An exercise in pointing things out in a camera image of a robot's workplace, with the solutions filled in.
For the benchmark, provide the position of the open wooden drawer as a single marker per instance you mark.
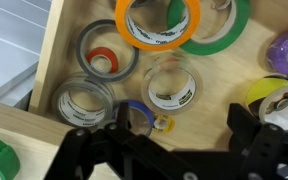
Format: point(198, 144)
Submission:
point(227, 75)

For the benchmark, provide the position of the small yellow tape roll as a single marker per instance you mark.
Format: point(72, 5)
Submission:
point(163, 123)

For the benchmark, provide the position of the blue tape roll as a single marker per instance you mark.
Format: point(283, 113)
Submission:
point(142, 121)

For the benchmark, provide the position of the white cabinet drawers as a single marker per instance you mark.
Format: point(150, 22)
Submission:
point(22, 28)

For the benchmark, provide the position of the orange masking tape roll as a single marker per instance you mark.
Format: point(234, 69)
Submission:
point(158, 41)

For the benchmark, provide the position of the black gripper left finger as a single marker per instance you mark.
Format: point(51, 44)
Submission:
point(123, 115)

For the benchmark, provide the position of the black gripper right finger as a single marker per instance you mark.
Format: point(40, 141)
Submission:
point(243, 125)

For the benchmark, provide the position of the clear packing tape roll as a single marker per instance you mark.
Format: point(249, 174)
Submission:
point(171, 85)

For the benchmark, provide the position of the green tape roll in drawer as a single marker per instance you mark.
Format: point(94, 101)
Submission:
point(227, 35)

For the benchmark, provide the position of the yellow black tape roll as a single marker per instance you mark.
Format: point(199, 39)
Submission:
point(267, 95)

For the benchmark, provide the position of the small red tape roll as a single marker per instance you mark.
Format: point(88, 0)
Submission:
point(103, 60)

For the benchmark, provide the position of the thin grey tape roll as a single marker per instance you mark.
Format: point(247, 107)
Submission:
point(86, 65)

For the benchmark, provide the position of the purple tape roll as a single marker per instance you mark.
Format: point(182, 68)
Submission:
point(277, 53)

